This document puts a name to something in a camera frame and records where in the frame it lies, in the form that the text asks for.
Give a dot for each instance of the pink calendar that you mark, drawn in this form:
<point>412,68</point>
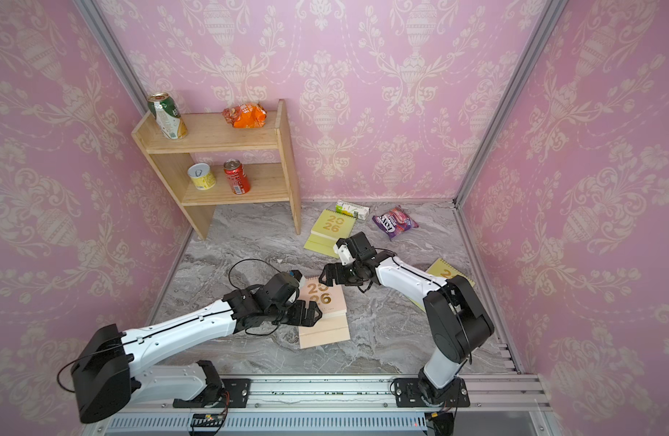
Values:
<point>333,327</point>

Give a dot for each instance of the green calendar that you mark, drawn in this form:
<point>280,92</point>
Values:
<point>328,229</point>
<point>441,268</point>

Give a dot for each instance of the green juice carton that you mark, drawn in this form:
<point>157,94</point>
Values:
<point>353,210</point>

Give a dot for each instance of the wooden two-tier shelf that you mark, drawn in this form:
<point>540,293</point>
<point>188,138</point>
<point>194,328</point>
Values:
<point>209,133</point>

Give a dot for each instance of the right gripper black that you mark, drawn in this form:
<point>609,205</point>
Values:
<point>330,269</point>

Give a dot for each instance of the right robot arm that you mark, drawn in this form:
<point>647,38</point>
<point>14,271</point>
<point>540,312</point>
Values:
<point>458,320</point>

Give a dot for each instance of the green and white can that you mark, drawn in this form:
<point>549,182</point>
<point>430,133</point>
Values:
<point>165,111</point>

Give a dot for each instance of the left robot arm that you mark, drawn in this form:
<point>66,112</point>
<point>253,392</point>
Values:
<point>107,373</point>

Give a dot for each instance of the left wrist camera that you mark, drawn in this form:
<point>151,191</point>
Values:
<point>296,275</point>

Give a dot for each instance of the black electronics box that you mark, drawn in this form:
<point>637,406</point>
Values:
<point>206,423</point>

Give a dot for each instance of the purple snack bag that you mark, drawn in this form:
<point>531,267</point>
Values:
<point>394,222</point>

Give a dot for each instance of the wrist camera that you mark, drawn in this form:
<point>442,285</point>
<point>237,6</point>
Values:
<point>344,254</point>
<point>296,275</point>

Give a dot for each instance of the green calendar back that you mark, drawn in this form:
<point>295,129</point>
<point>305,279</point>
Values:
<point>328,229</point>

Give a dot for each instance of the yellow tin can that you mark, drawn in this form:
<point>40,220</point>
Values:
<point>202,176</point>

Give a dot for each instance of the red soda can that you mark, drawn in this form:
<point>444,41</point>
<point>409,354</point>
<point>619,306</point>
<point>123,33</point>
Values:
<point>236,177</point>

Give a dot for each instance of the orange snack bag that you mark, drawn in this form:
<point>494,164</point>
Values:
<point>245,116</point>

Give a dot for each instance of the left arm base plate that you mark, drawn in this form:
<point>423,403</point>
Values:
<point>232,393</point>

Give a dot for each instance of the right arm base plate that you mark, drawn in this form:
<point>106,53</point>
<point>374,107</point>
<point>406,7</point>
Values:
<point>417,393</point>

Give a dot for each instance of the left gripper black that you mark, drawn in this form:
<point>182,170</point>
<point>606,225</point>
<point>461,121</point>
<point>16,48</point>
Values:
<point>301,318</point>

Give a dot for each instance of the aluminium mounting rail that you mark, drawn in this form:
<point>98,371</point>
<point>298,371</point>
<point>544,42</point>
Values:
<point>508,404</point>

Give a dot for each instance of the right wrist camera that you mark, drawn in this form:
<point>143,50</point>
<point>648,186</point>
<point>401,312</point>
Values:
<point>344,254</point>

